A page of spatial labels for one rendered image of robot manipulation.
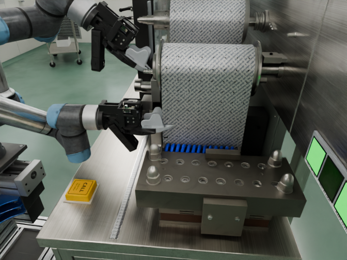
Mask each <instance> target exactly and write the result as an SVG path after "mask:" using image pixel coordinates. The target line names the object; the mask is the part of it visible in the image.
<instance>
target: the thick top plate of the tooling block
mask: <svg viewBox="0 0 347 260"><path fill-rule="evenodd" d="M148 156H149V151H146V154H145V157H144V161H143V164H142V167H141V170H140V174H139V177H138V180H137V184H136V187H135V197H136V206H137V207H149V208H164V209H180V210H195V211H202V207H203V198H204V197H205V198H221V199H237V200H246V201H247V211H246V214H250V215H266V216H281V217H297V218H300V217H301V214H302V212H303V209H304V207H305V204H306V202H307V200H306V198H305V195H304V193H303V191H302V189H301V187H300V185H299V183H298V181H297V179H296V177H295V175H294V173H293V171H292V169H291V166H290V164H289V162H288V160H287V158H286V157H283V158H282V162H281V163H282V165H281V167H279V168H274V167H272V166H270V165H269V164H268V163H267V161H268V160H269V158H270V157H267V156H247V155H241V157H240V160H233V159H212V158H206V154H205V153H186V152H165V151H162V152H161V156H162V157H161V159H160V160H158V161H151V160H150V159H149V157H148ZM150 166H156V167H157V169H158V172H159V174H160V179H161V182H160V183H159V184H158V185H155V186H150V185H148V184H147V183H146V178H147V177H146V174H147V171H148V168H149V167H150ZM285 173H290V174H292V175H293V177H294V184H293V192H292V193H290V194H285V193H282V192H280V191H279V190H278V189H277V184H278V183H279V181H280V179H281V178H282V176H283V175H284V174H285Z"/></svg>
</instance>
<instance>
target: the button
mask: <svg viewBox="0 0 347 260"><path fill-rule="evenodd" d="M96 186H97V182H96V180H79V179H75V180H74V181H73V183H72V184H71V186H70V188H69V189H68V191H67V193H66V194H65V197H66V200H67V201H83V202H89V201H90V199H91V197H92V195H93V193H94V191H95V189H96Z"/></svg>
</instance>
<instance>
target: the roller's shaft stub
mask: <svg viewBox="0 0 347 260"><path fill-rule="evenodd" d="M283 71H284V63H283V62H281V63H262V69H261V75H274V76H275V77H276V78H281V77H282V75H283Z"/></svg>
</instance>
